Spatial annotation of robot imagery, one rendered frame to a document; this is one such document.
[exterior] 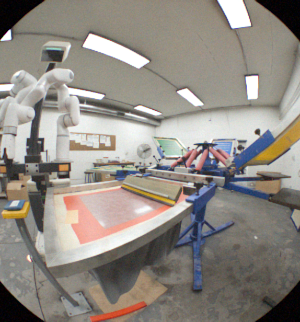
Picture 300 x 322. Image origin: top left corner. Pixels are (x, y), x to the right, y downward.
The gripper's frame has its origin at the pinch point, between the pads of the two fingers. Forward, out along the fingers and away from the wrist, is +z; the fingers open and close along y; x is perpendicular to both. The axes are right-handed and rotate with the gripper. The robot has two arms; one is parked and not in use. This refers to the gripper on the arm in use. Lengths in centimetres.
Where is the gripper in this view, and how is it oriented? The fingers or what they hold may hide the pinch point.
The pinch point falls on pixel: (9, 171)
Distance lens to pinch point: 63.7
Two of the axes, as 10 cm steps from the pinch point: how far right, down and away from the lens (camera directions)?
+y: 7.1, 0.4, -7.1
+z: -0.1, 10.0, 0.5
